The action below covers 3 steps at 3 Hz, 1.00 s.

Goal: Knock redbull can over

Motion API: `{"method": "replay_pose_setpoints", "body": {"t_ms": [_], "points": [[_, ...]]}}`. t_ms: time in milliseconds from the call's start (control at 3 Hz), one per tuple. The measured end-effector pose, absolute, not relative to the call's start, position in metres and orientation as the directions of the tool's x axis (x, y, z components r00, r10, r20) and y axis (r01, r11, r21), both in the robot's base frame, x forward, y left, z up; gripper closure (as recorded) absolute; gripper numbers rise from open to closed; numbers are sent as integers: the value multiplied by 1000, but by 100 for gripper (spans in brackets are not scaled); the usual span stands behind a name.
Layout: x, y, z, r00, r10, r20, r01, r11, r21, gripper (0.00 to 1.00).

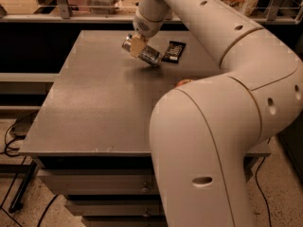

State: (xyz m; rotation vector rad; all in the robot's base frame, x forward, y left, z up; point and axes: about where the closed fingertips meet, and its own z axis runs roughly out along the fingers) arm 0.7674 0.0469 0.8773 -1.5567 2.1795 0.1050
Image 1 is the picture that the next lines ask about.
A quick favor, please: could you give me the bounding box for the grey drawer cabinet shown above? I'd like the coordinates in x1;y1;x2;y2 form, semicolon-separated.
19;29;272;227

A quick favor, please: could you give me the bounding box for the black floor cables left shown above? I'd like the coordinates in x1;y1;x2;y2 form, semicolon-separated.
0;111;61;227

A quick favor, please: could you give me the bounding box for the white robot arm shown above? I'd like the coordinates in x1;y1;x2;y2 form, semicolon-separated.
132;0;303;227

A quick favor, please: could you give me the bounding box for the silver blue redbull can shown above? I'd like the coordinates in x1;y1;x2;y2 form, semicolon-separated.
121;34;162;67

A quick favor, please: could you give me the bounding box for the black floor cable right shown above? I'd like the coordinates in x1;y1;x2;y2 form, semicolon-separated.
254;135;274;227

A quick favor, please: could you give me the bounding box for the black candy bar wrapper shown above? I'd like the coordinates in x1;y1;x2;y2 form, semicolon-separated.
162;41;186;63

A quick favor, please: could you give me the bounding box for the grey metal railing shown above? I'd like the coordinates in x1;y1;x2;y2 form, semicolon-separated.
0;0;303;25

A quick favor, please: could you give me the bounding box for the red apple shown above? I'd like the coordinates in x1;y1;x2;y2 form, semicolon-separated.
175;79;194;87

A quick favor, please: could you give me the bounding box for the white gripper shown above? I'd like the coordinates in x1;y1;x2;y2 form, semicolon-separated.
130;11;164;58

